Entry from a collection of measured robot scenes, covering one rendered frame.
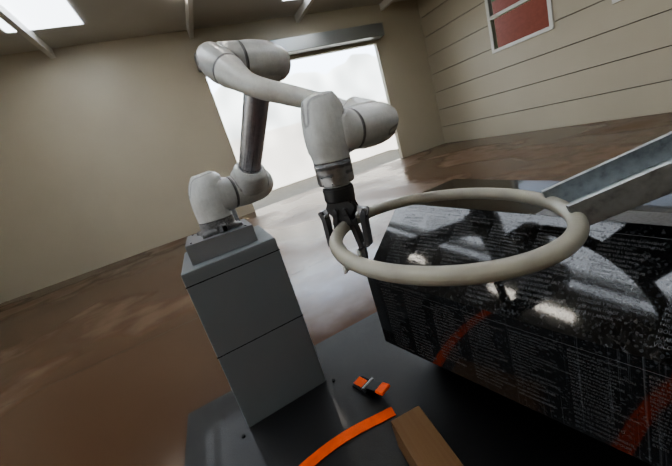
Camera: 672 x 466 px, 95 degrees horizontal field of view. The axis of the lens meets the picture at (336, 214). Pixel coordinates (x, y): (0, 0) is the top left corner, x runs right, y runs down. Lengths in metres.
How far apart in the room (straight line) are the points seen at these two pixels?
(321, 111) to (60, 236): 7.36
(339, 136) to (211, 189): 0.87
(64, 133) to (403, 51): 7.97
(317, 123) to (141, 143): 6.87
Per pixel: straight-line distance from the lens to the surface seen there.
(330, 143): 0.69
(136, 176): 7.46
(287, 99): 0.93
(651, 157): 0.84
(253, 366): 1.58
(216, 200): 1.45
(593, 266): 0.86
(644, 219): 0.89
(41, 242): 7.94
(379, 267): 0.50
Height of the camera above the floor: 1.14
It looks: 14 degrees down
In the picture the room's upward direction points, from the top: 17 degrees counter-clockwise
